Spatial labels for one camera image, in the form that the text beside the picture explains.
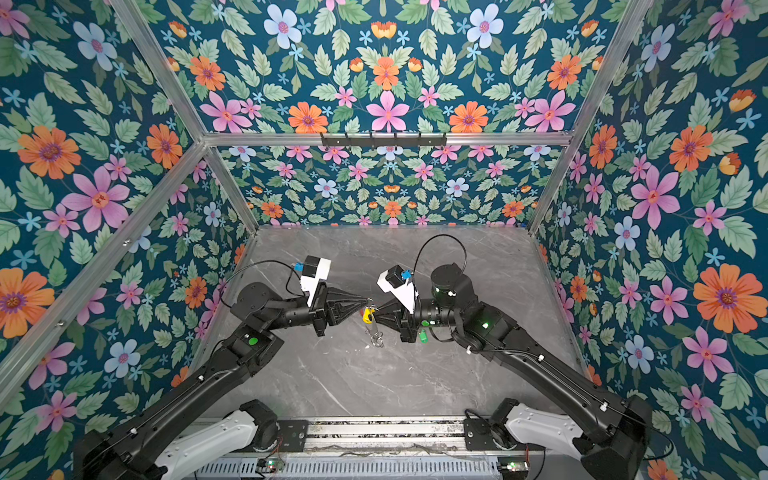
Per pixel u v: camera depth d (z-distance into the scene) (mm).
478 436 734
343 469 766
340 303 563
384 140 930
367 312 601
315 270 522
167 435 429
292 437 734
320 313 529
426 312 553
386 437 750
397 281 528
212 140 930
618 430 382
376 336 609
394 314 562
